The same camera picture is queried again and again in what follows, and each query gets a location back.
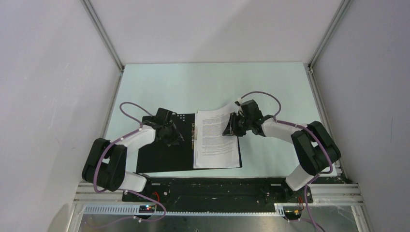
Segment beige and black file folder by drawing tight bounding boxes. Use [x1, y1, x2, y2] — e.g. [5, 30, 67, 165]
[136, 114, 242, 173]

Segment controller board with leds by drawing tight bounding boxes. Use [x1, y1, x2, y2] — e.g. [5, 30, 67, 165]
[283, 210, 303, 221]
[138, 205, 156, 214]

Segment right controller board with leds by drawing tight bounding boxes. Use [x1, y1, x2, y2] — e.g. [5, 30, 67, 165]
[283, 210, 303, 221]

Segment aluminium corner post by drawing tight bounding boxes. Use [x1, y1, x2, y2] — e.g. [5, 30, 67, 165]
[308, 0, 353, 70]
[80, 0, 125, 73]

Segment aluminium frame rail front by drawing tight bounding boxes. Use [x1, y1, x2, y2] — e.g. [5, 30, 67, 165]
[74, 183, 364, 217]

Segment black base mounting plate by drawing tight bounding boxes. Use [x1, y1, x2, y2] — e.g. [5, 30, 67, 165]
[142, 177, 313, 213]

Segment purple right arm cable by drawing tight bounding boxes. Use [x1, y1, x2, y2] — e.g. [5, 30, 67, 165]
[235, 91, 336, 232]

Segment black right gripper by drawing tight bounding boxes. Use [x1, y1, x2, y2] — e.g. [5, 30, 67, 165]
[222, 112, 252, 137]

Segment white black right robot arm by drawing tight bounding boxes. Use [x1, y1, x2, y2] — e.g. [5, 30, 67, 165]
[222, 100, 341, 202]

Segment left aluminium corner post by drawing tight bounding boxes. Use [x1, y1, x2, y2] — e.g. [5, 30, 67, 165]
[80, 0, 125, 73]

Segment right aluminium corner post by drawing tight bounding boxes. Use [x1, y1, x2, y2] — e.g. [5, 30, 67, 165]
[308, 0, 353, 70]

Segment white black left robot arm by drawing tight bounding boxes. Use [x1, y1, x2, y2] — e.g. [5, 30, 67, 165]
[82, 108, 184, 201]

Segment left controller board with leds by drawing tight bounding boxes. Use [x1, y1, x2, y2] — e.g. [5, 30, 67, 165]
[138, 205, 156, 214]

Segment printed text paper sheets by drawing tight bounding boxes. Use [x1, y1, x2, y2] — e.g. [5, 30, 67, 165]
[193, 103, 241, 169]

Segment metal folder clip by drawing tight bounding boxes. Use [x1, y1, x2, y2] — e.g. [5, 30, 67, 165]
[191, 123, 197, 151]

